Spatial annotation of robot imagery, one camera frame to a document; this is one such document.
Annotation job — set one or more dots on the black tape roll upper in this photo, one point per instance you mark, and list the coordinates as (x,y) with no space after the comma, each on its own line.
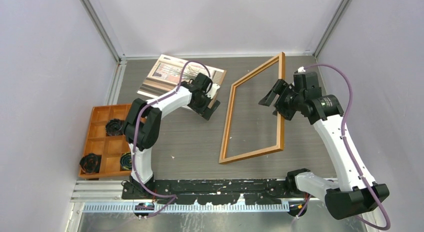
(114,127)

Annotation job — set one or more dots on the orange compartment tray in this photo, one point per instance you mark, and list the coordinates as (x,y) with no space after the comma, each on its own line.
(109,148)

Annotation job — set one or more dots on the black tape roll lower left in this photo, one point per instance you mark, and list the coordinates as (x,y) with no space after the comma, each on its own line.
(91,163)

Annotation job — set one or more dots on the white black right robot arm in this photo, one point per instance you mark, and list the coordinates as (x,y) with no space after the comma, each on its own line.
(356,191)

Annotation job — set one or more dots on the dark striped tape roll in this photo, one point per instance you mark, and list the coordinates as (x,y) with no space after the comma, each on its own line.
(126,161)

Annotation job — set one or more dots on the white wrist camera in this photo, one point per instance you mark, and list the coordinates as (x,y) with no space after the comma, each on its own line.
(301,69)
(213,90)

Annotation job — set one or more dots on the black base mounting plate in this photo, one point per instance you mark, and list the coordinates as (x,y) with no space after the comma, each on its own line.
(266,191)

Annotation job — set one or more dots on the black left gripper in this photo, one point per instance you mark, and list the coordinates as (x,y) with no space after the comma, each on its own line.
(207,113)

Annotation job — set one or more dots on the black tape roll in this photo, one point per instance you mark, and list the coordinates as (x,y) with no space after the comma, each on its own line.
(114,127)
(91,163)

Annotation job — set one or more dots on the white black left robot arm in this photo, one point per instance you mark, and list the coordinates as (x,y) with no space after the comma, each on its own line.
(141,127)

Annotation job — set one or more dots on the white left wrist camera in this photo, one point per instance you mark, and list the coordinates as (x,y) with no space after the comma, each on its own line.
(213,90)

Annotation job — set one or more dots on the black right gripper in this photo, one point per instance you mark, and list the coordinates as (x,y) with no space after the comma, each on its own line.
(281,87)

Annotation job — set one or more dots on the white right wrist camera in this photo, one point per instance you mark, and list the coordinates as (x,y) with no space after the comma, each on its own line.
(301,69)

